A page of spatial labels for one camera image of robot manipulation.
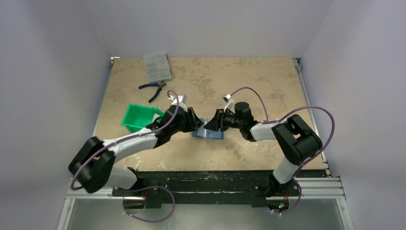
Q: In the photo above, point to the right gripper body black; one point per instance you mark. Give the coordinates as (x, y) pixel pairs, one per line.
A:
(222, 119)

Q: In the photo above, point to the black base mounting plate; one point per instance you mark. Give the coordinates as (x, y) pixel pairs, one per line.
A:
(247, 187)

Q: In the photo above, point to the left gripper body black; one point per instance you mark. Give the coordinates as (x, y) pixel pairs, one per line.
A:
(186, 124)

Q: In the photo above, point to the blue card holder wallet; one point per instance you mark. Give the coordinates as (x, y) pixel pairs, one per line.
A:
(207, 134)

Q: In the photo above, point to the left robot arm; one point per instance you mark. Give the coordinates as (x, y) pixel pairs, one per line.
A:
(92, 167)

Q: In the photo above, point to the clear plastic organizer box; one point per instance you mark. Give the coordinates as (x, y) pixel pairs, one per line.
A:
(157, 67)

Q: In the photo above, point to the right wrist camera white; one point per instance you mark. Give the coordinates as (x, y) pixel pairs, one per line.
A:
(229, 102)

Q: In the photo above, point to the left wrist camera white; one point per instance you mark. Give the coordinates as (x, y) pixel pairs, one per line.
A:
(180, 100)

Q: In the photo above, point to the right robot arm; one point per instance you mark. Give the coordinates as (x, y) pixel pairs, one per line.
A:
(295, 137)

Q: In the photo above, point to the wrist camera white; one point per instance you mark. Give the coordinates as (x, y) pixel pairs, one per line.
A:
(180, 100)
(229, 102)

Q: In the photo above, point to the green plastic bin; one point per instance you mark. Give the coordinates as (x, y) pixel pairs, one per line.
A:
(138, 116)

